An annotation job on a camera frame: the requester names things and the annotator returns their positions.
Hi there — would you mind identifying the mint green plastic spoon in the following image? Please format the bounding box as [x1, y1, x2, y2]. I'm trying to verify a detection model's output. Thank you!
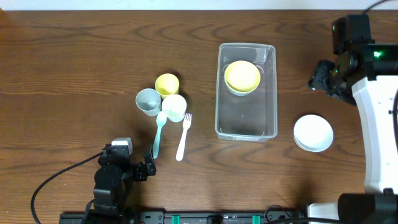
[152, 111, 167, 159]

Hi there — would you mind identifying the white plastic bowl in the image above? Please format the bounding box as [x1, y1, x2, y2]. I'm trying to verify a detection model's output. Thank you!
[293, 114, 334, 152]

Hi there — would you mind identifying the white plastic fork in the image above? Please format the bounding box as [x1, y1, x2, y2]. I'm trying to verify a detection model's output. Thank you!
[175, 113, 192, 161]

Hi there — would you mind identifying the grey plastic cup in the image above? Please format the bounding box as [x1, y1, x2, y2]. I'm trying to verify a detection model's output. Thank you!
[136, 88, 161, 117]

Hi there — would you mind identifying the white plastic cup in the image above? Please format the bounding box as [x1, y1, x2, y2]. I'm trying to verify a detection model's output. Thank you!
[162, 95, 187, 123]

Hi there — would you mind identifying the yellow plastic bowl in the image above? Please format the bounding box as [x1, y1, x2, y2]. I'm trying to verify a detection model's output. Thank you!
[224, 60, 261, 91]

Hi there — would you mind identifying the yellow plastic cup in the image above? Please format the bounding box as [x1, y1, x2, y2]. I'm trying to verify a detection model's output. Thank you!
[155, 73, 179, 100]

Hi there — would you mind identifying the grey plastic bowl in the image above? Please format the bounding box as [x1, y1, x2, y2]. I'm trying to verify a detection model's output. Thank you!
[226, 84, 257, 96]

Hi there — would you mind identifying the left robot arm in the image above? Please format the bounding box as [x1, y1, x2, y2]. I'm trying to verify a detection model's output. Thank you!
[85, 144, 156, 222]

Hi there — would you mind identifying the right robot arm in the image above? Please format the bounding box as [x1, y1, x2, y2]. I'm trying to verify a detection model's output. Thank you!
[308, 14, 397, 223]

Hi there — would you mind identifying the clear plastic container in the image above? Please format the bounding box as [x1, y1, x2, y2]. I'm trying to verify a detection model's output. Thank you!
[215, 43, 277, 142]

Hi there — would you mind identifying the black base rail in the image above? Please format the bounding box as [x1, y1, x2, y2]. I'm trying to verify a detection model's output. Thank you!
[59, 208, 306, 224]

